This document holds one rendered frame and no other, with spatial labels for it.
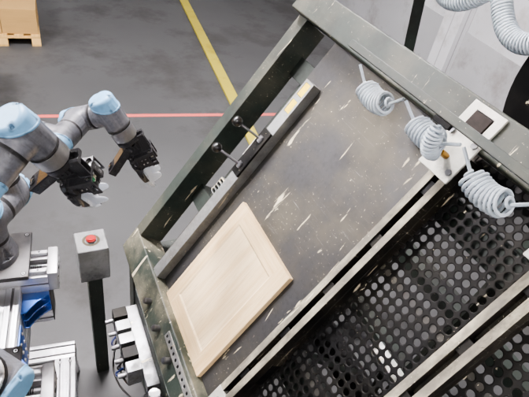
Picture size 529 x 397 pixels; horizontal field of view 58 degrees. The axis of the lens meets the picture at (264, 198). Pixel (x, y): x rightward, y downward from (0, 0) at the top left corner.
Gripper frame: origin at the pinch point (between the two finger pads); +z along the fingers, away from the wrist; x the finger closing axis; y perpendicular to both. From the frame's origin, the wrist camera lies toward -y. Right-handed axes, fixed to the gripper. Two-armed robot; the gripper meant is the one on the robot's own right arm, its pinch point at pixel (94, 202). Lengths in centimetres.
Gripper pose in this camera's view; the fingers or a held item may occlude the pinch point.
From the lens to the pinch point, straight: 126.2
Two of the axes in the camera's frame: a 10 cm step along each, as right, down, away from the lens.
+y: 9.7, -2.0, -1.3
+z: 2.1, 4.5, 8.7
